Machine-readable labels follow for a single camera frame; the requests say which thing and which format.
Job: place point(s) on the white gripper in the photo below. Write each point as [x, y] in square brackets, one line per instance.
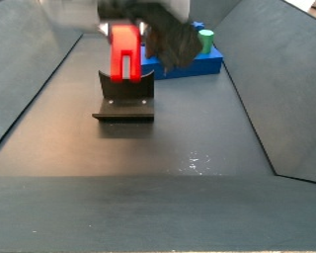
[173, 40]

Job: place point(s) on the red two-pronged object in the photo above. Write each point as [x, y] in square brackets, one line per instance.
[126, 45]

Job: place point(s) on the blue fixture block with holes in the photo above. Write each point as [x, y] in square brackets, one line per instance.
[207, 63]

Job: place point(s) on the blue star peg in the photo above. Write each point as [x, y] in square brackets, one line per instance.
[198, 26]

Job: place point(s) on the green octagonal peg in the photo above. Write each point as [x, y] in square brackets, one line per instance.
[206, 36]

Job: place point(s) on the black curved cradle stand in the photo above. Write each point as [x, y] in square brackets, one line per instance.
[127, 101]

